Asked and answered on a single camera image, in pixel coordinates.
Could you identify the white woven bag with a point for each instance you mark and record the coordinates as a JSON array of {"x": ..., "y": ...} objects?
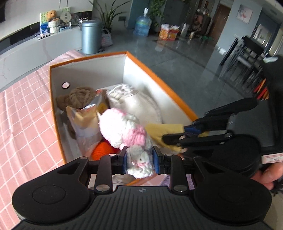
[{"x": 106, "y": 38}]

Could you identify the hanging green vine plant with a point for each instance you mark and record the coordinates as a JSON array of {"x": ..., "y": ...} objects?
[{"x": 156, "y": 11}]

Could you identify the person right hand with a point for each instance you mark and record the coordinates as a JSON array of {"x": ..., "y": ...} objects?
[{"x": 271, "y": 174}]

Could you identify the brown knotted towel plush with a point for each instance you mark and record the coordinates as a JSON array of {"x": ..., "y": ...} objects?
[{"x": 81, "y": 115}]

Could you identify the orange crochet carrot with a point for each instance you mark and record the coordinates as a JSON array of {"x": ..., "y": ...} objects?
[{"x": 103, "y": 148}]

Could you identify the pink checkered tablecloth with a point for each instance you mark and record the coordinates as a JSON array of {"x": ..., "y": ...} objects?
[{"x": 29, "y": 145}]

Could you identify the yellow cloth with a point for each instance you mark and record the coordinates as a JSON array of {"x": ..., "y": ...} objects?
[{"x": 156, "y": 131}]

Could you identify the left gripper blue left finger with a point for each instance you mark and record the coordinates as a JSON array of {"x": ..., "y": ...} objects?
[{"x": 106, "y": 167}]

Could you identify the blue water jug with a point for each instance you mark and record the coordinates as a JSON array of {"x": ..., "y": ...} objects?
[{"x": 143, "y": 24}]

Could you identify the white marble tv cabinet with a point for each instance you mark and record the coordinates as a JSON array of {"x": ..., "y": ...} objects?
[{"x": 34, "y": 53}]

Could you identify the orange gift bag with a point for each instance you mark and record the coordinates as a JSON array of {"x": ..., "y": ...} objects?
[{"x": 168, "y": 32}]

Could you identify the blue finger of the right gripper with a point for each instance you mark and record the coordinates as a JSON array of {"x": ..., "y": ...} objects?
[
  {"x": 217, "y": 119},
  {"x": 185, "y": 141}
]

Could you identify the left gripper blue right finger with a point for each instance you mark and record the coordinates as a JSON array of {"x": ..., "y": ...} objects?
[{"x": 171, "y": 165}]

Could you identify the brown teddy bear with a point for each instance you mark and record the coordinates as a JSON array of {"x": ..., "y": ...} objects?
[{"x": 51, "y": 15}]

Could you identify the green potted orchid plant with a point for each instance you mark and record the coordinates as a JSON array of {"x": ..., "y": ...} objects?
[{"x": 107, "y": 12}]

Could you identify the grey metal trash can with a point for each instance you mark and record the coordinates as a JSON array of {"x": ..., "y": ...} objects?
[{"x": 91, "y": 36}]

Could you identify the orange storage box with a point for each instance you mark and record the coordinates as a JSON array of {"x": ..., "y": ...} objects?
[{"x": 104, "y": 72}]

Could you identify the white round plush cushion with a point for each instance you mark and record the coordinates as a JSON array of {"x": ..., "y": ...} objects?
[{"x": 135, "y": 102}]

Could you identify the pink white crochet item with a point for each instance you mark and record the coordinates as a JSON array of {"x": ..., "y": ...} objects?
[{"x": 123, "y": 130}]

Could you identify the dark dining chairs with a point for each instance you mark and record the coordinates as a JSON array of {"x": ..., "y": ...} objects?
[{"x": 243, "y": 70}]

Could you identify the green picture book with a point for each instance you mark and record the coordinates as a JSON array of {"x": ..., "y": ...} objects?
[{"x": 63, "y": 14}]

